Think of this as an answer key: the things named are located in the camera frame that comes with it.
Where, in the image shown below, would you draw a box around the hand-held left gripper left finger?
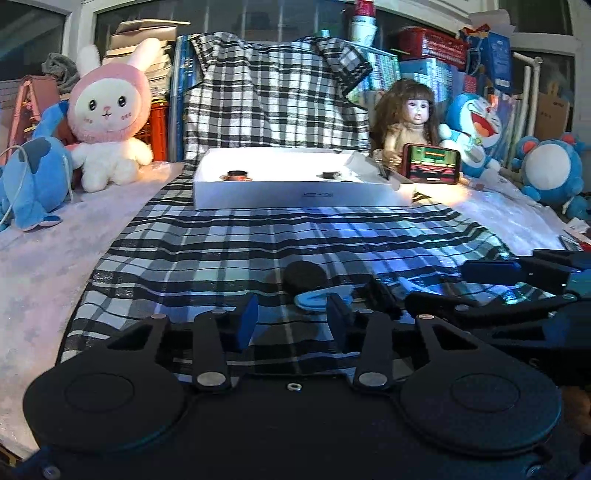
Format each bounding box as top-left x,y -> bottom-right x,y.
107,292 -> 259,393

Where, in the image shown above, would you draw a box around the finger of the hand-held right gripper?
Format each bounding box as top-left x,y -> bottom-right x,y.
405,291 -> 583,329
463,249 -> 591,294

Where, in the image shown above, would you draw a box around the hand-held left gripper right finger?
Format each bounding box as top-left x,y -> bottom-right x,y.
325,295 -> 485,393

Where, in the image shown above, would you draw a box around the light blue plastic clip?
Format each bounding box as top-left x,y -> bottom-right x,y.
294,284 -> 356,315

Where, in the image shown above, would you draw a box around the black round puck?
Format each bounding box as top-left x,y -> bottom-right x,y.
283,261 -> 326,296

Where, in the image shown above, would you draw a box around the white cardboard box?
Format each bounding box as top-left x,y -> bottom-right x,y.
193,148 -> 414,209

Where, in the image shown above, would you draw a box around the black white plaid cloth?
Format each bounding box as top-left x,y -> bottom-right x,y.
58,32 -> 550,384

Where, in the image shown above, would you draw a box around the round blue white plush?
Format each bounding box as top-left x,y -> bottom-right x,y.
512,134 -> 591,217

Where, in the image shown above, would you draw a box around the smartphone with lit screen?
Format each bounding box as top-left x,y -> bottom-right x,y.
403,143 -> 461,185

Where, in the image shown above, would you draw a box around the blue robot cat plush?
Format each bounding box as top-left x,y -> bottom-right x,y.
438,93 -> 504,178

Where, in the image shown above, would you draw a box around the brown cardboard box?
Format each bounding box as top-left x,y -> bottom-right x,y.
536,90 -> 571,144

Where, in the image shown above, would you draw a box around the long-haired doll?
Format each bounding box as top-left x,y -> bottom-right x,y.
372,78 -> 441,178

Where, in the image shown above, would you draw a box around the row of blue books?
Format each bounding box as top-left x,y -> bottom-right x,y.
360,46 -> 518,116

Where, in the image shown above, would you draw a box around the blue carton box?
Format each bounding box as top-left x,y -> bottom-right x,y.
462,28 -> 514,95

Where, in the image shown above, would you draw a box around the red plastic crate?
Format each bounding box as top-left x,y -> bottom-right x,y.
134,104 -> 169,162

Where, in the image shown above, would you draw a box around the red plastic basket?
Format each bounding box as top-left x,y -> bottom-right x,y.
397,27 -> 469,58

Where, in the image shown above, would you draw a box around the tall blue upright books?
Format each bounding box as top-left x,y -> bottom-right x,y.
167,34 -> 206,162

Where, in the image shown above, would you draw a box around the blue whale plush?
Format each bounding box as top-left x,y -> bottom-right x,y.
0,102 -> 75,232

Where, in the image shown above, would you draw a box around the pink white rabbit plush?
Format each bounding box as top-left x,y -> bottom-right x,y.
68,38 -> 162,192

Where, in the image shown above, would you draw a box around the white spray can red cap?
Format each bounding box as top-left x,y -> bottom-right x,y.
348,0 -> 377,47

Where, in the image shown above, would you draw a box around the stack of books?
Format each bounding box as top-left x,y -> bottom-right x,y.
102,19 -> 191,97

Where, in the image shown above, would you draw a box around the grey crumpled cloth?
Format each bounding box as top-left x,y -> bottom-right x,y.
42,53 -> 79,90

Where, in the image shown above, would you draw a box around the white pipe frame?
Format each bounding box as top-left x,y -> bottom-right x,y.
503,52 -> 543,169

